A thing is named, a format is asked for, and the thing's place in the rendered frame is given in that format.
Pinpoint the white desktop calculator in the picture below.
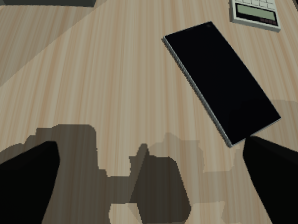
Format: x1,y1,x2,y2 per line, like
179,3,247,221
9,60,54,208
230,0,281,32

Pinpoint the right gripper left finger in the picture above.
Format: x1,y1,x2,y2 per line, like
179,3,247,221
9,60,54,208
0,141,60,224

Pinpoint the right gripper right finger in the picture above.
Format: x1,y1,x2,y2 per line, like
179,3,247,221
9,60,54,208
243,136,298,224

